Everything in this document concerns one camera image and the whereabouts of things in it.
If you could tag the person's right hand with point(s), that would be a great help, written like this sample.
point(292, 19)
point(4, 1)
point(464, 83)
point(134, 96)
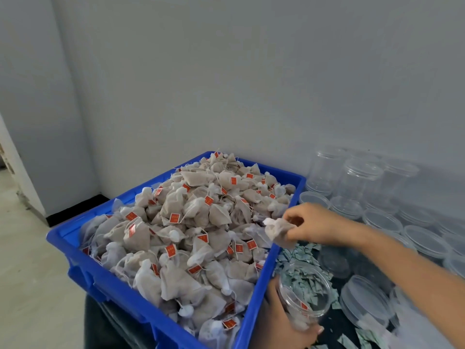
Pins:
point(320, 223)

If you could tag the person's left hand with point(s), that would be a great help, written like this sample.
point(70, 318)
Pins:
point(280, 330)

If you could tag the pile of green desiccant packets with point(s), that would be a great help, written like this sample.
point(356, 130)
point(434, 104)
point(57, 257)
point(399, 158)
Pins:
point(309, 252)

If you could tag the white mesh tea bag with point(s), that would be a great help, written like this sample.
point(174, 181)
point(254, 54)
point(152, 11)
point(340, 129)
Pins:
point(278, 229)

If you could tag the clear jar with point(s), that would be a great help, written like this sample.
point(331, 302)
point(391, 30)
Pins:
point(305, 287)

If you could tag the group of lidded jars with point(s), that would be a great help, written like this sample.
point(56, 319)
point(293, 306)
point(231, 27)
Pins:
point(392, 214)

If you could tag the stack of clear lids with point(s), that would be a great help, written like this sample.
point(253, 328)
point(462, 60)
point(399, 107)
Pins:
point(367, 298)

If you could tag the pile of tea bags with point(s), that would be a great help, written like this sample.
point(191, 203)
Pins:
point(189, 243)

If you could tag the pile of white label papers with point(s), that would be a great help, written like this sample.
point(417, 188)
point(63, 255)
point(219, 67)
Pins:
point(421, 323)

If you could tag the person's right forearm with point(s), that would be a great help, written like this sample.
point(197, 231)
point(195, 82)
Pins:
point(414, 272)

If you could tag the blue plastic tray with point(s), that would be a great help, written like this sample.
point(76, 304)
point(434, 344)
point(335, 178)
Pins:
point(72, 254)

